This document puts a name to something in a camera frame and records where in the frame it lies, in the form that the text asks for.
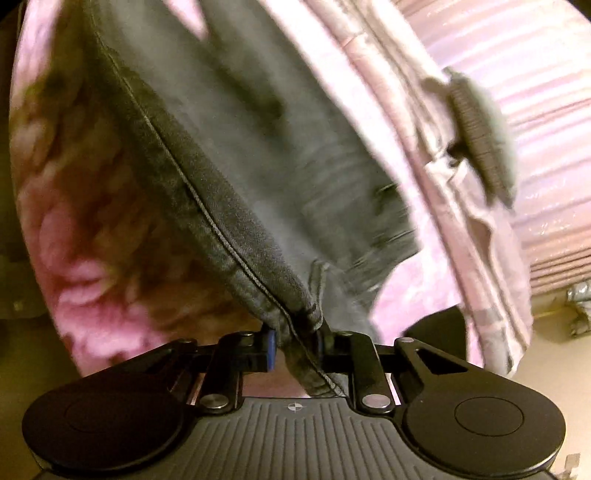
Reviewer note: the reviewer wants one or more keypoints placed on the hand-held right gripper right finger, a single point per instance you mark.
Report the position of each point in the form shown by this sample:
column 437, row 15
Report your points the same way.
column 319, row 344

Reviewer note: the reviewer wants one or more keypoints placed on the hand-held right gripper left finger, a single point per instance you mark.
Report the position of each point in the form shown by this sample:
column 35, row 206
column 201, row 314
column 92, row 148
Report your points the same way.
column 271, row 347

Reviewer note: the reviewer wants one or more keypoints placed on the grey pillow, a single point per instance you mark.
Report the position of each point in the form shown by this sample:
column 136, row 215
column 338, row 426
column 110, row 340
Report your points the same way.
column 480, row 129

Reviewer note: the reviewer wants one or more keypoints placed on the pink floral blanket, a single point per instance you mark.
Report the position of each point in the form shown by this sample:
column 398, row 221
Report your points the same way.
column 92, row 230

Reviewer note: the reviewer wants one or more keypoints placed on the black cloth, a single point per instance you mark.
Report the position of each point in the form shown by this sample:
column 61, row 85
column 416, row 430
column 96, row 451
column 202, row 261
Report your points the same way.
column 434, row 328

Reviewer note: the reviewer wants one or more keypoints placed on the dark grey jeans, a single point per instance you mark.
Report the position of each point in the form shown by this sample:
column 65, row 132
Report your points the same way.
column 254, row 161

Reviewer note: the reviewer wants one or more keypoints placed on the silver foil bag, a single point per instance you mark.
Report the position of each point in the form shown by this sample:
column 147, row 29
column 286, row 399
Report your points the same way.
column 579, row 309

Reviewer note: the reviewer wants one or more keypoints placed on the small white object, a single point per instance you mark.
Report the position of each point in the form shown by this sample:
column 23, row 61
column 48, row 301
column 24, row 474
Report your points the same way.
column 569, row 462

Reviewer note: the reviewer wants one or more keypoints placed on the folded light pink quilt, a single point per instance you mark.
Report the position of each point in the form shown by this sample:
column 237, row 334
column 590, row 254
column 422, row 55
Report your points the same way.
column 415, row 161

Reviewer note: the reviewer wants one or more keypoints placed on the pink striped curtain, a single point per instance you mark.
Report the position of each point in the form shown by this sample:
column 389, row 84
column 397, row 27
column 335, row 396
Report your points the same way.
column 545, row 161

